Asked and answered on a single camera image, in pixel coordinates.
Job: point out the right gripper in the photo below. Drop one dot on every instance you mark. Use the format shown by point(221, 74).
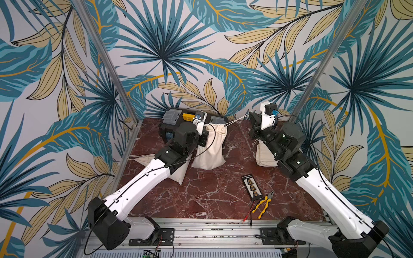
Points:
point(255, 122)

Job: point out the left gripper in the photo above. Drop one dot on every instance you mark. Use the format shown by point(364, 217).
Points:
point(204, 137)

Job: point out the cream cloth bag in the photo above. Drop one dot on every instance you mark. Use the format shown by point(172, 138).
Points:
point(264, 157)
point(211, 156)
point(178, 172)

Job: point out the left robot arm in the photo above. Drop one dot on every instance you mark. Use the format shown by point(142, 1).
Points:
point(108, 217)

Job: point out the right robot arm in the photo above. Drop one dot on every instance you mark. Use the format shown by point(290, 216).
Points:
point(354, 235)

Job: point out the black plastic toolbox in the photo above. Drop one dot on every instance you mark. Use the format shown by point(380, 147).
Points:
point(171, 125)

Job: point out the black bit set card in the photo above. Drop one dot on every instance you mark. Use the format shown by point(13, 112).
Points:
point(252, 188)

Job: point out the yellow black pliers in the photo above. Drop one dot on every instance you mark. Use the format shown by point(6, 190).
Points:
point(265, 203)

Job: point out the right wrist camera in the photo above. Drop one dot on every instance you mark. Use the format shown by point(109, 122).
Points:
point(269, 114)

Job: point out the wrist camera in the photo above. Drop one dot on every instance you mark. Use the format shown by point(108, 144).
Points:
point(269, 114)
point(199, 121)

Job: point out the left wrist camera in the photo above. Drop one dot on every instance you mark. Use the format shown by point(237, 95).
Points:
point(199, 121)

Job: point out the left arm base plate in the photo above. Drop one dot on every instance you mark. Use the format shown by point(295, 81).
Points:
point(161, 237)

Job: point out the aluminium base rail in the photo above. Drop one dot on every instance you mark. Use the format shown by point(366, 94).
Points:
point(207, 238)

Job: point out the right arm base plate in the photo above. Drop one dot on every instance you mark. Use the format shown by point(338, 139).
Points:
point(277, 236)

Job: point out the right aluminium frame post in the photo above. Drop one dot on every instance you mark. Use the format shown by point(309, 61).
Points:
point(348, 21)

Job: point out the aluminium frame post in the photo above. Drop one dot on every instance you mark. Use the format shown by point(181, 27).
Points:
point(96, 38)
point(348, 21)

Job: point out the left aluminium frame post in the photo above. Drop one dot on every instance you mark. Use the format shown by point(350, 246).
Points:
point(96, 38)

